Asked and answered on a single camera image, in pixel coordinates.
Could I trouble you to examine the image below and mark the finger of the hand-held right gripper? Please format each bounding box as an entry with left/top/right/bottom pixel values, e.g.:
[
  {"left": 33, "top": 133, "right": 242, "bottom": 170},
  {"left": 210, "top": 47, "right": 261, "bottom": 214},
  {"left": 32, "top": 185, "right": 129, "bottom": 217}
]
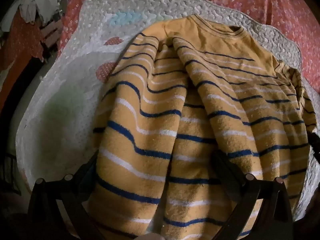
[{"left": 308, "top": 129, "right": 320, "bottom": 158}]

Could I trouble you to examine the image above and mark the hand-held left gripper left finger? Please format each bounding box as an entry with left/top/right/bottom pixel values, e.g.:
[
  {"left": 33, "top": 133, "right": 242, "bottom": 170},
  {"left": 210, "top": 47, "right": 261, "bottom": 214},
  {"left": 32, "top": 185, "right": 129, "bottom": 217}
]
[{"left": 27, "top": 152, "right": 106, "bottom": 240}]

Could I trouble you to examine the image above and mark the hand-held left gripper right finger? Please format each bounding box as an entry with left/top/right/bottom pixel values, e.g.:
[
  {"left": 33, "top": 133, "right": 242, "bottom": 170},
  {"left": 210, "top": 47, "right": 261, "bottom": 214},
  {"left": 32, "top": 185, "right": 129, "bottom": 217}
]
[{"left": 212, "top": 152, "right": 295, "bottom": 240}]

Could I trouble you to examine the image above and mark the yellow striped sweater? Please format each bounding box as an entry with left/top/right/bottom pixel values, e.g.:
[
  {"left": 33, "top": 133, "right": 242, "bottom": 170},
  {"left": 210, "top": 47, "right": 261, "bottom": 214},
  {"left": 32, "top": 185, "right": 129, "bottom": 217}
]
[{"left": 86, "top": 14, "right": 317, "bottom": 240}]

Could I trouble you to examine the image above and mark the white quilted heart mat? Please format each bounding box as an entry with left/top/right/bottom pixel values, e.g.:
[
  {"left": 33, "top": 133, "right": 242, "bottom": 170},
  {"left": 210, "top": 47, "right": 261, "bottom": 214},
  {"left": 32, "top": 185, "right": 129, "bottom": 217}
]
[{"left": 15, "top": 0, "right": 320, "bottom": 220}]

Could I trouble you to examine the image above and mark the red floral bedsheet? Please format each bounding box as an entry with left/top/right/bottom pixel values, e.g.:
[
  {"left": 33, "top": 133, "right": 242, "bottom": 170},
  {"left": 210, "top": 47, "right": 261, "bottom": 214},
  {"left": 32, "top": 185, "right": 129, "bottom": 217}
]
[{"left": 58, "top": 0, "right": 320, "bottom": 85}]

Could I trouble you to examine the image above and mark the orange dotted cloth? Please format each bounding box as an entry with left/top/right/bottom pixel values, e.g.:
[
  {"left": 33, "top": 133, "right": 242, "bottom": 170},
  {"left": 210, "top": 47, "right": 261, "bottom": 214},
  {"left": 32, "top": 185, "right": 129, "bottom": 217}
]
[{"left": 0, "top": 11, "right": 46, "bottom": 98}]

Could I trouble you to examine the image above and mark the white cloth pile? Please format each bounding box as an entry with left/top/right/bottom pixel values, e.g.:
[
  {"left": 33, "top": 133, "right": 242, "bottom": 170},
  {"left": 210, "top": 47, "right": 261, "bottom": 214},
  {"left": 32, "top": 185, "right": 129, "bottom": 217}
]
[{"left": 0, "top": 0, "right": 70, "bottom": 32}]

